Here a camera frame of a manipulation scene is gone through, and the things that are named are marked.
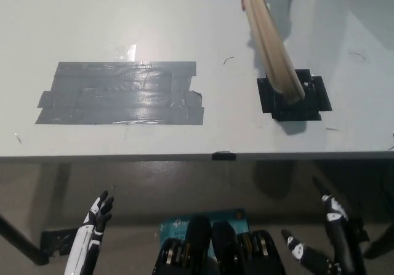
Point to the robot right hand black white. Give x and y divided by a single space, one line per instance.
341 241

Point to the stack of beige paper plates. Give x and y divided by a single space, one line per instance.
271 47

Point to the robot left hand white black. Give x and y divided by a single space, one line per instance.
83 241

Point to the black tape patch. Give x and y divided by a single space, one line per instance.
317 102

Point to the teal cardboard box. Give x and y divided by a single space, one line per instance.
172 225

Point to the grey duct tape patch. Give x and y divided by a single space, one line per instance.
123 93

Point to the black table leg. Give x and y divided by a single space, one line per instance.
380 241
21 241

